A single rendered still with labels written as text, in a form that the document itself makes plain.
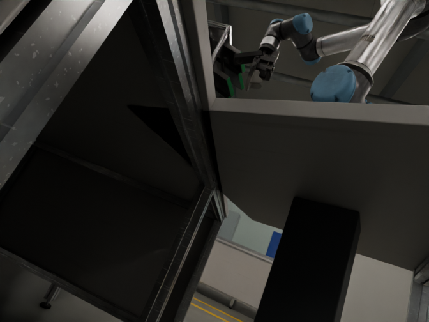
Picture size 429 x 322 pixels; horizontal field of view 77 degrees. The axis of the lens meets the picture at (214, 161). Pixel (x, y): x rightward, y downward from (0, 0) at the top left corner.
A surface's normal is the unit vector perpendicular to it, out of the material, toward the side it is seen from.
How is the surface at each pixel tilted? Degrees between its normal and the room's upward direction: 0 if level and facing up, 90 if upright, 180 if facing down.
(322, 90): 96
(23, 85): 90
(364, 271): 90
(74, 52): 90
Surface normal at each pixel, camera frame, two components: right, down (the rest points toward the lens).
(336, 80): -0.69, -0.40
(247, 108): -0.43, -0.47
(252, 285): -0.13, -0.38
